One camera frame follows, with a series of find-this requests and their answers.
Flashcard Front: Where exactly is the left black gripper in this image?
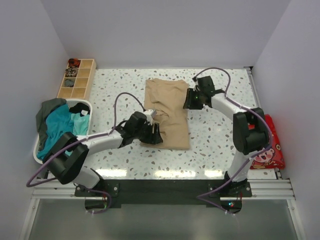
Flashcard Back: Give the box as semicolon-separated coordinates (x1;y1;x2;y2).
133;121;162;145

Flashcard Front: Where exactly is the beige t shirt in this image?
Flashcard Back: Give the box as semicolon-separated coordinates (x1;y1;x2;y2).
140;78;190;150

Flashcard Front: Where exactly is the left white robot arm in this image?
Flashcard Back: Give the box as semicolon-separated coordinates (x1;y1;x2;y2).
43;109;163;196

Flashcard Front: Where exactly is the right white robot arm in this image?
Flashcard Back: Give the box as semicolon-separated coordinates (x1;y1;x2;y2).
183;76;272;199

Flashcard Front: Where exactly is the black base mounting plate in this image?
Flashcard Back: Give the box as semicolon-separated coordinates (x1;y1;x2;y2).
74;179;253;213

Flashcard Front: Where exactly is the light mint t shirt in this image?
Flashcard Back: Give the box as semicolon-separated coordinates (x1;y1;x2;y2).
71;113;90;136

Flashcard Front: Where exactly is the black garment with white tag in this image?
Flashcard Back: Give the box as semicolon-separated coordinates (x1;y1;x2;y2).
69;102;91;117

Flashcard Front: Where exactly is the wooden compartment organizer box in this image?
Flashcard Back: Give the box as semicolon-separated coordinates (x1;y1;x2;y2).
57;58;97;100

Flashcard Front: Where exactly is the white laundry basket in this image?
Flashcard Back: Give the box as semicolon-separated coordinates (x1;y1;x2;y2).
33;98;93;164

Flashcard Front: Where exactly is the teal blue t shirt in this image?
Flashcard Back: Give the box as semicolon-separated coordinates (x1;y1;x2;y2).
36;104;74;161

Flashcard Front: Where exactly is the red cartoon folded t shirt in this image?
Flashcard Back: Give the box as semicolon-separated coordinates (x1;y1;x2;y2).
250;114;286;170

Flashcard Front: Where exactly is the grey item in organizer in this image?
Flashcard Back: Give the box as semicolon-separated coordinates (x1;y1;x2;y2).
63;78;75;88

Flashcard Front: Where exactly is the dark patterned item in organizer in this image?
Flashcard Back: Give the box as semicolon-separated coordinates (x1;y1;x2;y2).
65;67;79;78

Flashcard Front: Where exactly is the orange black item in organizer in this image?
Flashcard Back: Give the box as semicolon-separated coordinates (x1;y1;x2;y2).
68;58;81;68

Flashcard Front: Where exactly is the dark grey t shirt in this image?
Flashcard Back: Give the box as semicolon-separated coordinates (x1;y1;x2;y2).
35;98;67;152

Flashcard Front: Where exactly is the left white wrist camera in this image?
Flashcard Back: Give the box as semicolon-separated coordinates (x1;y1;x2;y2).
143;109;157;125

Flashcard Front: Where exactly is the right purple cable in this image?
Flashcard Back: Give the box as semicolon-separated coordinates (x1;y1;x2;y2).
196;66;273;216

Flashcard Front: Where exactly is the aluminium rail frame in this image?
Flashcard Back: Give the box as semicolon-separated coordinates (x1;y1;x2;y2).
30;179;306;240

